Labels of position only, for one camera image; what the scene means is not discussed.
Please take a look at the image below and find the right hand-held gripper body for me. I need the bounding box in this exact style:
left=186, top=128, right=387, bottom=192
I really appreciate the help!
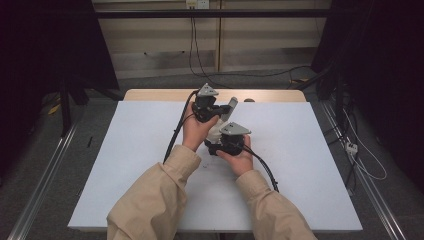
left=213, top=121, right=253, bottom=158

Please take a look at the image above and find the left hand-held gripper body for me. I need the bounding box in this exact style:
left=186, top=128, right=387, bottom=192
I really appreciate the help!
left=191, top=82, right=221, bottom=123

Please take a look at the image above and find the clear cup with white lid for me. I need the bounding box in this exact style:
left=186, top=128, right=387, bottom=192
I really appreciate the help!
left=205, top=96, right=240, bottom=145

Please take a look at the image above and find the person's left hand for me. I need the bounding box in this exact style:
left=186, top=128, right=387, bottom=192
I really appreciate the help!
left=181, top=101, right=220, bottom=153

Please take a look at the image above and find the person's right hand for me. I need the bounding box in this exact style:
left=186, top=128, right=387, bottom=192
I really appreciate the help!
left=215, top=134, right=255, bottom=178

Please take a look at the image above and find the black stand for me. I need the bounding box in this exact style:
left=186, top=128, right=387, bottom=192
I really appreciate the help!
left=58, top=78, right=91, bottom=138
left=293, top=66, right=354, bottom=141

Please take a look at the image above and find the white power strip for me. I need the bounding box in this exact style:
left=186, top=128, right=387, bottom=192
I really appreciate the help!
left=345, top=141, right=360, bottom=156

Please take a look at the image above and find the dark curtain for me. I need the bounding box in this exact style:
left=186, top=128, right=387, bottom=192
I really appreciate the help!
left=0, top=0, right=120, bottom=174
left=311, top=0, right=424, bottom=183

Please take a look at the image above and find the left hand-held gripper black cable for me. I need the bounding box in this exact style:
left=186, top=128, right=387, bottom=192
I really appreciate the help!
left=162, top=89, right=200, bottom=165

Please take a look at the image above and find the hand-held gripper black cable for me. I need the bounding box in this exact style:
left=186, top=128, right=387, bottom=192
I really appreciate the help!
left=162, top=89, right=200, bottom=165
left=242, top=145, right=280, bottom=194

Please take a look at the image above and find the right hand-held gripper black cable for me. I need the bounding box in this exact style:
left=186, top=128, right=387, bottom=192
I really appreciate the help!
left=242, top=145, right=280, bottom=194

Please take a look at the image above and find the white wall socket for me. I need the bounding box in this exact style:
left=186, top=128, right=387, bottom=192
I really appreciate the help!
left=185, top=0, right=211, bottom=10

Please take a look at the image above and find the white floor cable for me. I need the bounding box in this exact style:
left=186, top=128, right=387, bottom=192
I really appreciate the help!
left=342, top=108, right=388, bottom=182

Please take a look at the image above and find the metal floor rail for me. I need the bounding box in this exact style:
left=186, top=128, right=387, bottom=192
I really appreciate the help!
left=319, top=101, right=408, bottom=240
left=6, top=123, right=81, bottom=240

